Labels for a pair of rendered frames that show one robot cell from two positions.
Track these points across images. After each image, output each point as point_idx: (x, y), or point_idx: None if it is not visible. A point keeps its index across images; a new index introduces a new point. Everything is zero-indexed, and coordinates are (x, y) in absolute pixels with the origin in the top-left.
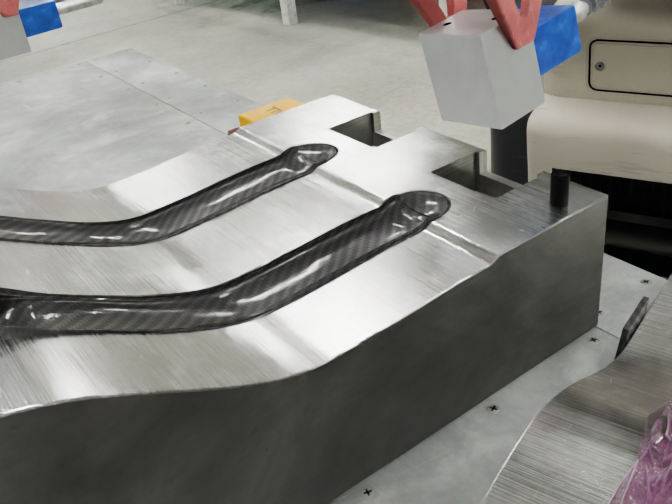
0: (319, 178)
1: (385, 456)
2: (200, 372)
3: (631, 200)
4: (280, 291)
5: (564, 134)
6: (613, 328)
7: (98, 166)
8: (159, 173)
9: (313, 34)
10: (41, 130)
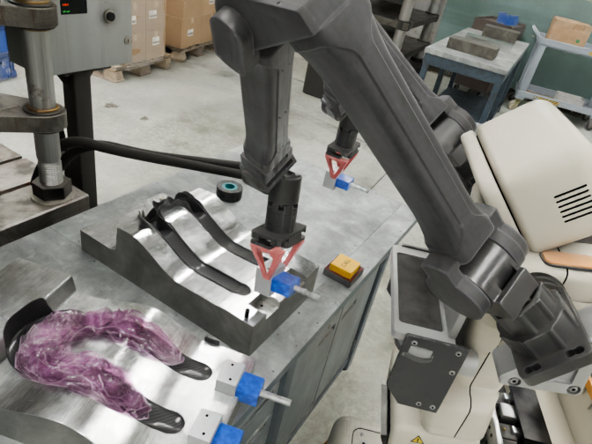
0: None
1: (185, 315)
2: (164, 262)
3: (389, 403)
4: (206, 273)
5: (393, 358)
6: None
7: (314, 232)
8: None
9: None
10: (336, 211)
